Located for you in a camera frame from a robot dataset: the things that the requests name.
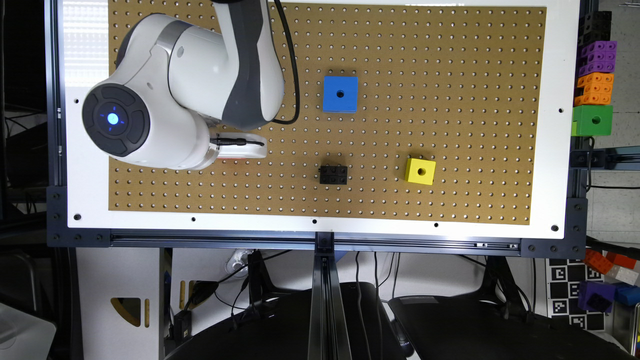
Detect orange studded brick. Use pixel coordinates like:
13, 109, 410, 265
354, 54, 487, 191
574, 72, 615, 106

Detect purple studded brick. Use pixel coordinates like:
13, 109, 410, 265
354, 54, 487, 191
577, 41, 617, 77

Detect yellow block with hole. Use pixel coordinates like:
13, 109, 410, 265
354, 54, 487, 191
404, 158, 436, 185

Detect orange bricks on floor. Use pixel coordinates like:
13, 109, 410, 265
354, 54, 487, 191
583, 249, 637, 274

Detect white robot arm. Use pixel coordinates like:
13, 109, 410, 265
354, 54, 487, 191
82, 1, 284, 170

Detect aluminium table frame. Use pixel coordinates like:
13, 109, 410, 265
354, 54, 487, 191
45, 1, 587, 359

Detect purple brick on floor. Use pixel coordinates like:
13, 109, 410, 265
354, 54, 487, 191
578, 281, 616, 313

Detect blue block with hole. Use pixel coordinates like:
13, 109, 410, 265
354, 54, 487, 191
322, 76, 358, 113

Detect brown pegboard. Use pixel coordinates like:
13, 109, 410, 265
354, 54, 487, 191
109, 2, 546, 225

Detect small black studded brick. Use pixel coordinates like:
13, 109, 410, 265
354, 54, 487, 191
319, 165, 349, 185

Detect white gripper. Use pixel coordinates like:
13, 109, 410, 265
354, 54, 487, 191
210, 132, 267, 159

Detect black studded brick on rack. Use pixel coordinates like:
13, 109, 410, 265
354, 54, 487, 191
578, 11, 612, 47

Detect fiducial marker board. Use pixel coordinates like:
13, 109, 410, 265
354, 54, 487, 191
545, 259, 606, 331

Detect green block with hole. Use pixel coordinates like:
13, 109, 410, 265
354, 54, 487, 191
572, 105, 613, 137

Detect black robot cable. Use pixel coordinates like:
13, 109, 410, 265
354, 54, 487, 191
271, 0, 302, 126

